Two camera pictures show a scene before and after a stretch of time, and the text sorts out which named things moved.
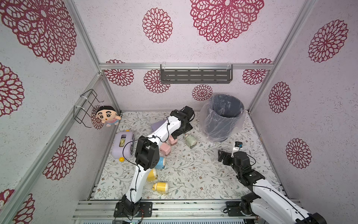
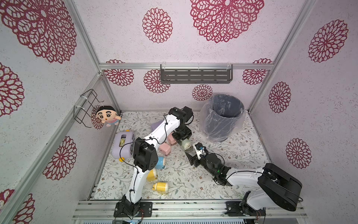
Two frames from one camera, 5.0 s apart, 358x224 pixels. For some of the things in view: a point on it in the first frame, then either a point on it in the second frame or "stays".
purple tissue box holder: (124, 144) stays
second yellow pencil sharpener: (161, 187) stays
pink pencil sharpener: (172, 141) stays
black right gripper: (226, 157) → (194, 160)
